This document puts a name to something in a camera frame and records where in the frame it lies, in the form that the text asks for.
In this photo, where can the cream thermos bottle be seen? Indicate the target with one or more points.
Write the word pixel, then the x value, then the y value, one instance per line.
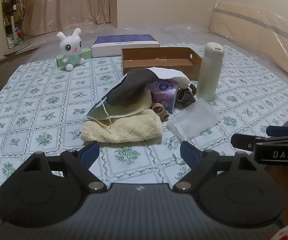
pixel 210 75

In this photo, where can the purple tissue pack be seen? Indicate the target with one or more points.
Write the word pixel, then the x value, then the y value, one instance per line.
pixel 164 92

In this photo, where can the beige patterned curtain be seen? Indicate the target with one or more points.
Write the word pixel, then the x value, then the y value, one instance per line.
pixel 71 5

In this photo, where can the white paper towel roll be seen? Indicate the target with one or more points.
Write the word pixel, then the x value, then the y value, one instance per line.
pixel 170 73

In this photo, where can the clear plastic bag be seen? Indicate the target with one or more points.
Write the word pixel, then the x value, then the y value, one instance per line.
pixel 196 118

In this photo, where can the plastic-wrapped beige headboard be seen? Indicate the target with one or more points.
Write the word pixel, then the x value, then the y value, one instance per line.
pixel 246 30

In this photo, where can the brown tape roll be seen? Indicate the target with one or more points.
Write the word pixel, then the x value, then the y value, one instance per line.
pixel 157 110

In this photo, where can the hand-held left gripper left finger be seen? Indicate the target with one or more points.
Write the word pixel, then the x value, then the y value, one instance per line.
pixel 91 153

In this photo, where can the light green box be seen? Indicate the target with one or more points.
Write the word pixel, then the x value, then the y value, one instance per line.
pixel 87 53

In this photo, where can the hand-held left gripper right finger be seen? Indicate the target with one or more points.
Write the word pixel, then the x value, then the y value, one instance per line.
pixel 188 153

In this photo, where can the small white plastic piece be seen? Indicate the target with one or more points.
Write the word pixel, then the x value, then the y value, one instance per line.
pixel 177 158

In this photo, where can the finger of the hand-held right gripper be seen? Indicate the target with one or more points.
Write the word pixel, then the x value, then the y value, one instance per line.
pixel 242 142
pixel 278 131

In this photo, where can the floral tablecloth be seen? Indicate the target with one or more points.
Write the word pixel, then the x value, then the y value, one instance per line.
pixel 46 130

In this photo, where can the plastic-covered standing fan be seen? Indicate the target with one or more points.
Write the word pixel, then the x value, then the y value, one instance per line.
pixel 28 2

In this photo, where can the white plush bunny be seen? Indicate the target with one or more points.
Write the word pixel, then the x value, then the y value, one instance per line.
pixel 70 47

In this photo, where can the pale yellow towel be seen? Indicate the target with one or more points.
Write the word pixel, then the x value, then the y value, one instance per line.
pixel 124 130

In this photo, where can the brown patterned scrunchie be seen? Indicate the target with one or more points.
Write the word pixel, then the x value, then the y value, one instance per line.
pixel 186 97

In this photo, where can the plastic-wrapped mattress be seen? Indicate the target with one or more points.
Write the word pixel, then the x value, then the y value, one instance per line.
pixel 184 36

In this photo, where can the blue face mask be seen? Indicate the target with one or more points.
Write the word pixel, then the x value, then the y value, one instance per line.
pixel 97 111

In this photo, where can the brown cardboard box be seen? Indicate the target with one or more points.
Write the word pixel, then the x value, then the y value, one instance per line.
pixel 159 63

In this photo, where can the dark grey cloth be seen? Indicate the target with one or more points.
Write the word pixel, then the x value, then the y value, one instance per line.
pixel 129 90

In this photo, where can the flat cardboard sheet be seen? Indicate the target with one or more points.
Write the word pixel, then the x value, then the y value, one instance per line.
pixel 21 48

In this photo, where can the blue and white flat box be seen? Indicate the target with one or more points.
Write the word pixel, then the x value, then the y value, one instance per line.
pixel 124 41

